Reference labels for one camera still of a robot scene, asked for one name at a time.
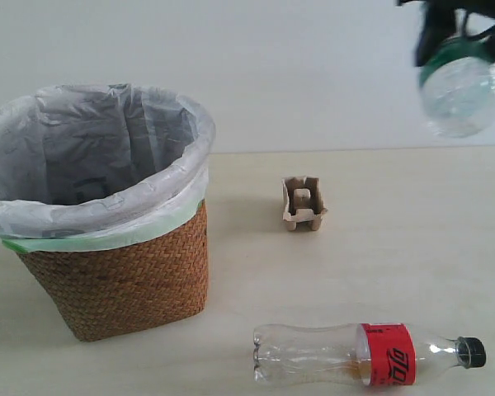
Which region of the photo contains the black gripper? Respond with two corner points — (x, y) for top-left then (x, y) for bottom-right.
(414, 0), (495, 67)

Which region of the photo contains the green label water bottle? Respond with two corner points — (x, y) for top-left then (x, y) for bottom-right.
(418, 35), (495, 139)

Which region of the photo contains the brown cardboard pulp tray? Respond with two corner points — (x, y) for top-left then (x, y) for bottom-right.
(281, 176), (328, 232)

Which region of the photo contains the red label cola bottle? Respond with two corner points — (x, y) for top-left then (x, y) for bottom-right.
(253, 323), (487, 388)

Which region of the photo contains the white plastic bin liner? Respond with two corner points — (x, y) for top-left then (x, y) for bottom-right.
(0, 84), (215, 252)

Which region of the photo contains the woven wicker waste basket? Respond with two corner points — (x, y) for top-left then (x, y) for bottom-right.
(19, 202), (209, 342)

